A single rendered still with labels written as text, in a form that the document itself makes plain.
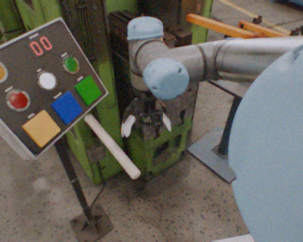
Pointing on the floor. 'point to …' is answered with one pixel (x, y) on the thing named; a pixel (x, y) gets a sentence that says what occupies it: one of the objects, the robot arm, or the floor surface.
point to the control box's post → (73, 178)
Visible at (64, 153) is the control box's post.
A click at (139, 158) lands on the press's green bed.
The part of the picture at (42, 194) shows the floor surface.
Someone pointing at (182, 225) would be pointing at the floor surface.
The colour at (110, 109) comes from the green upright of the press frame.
